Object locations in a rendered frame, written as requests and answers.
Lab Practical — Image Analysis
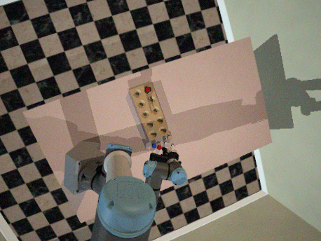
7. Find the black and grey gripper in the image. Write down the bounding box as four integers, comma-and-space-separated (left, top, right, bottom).
161, 147, 179, 163

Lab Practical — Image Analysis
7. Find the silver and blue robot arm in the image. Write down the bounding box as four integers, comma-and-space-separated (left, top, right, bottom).
78, 143, 187, 241

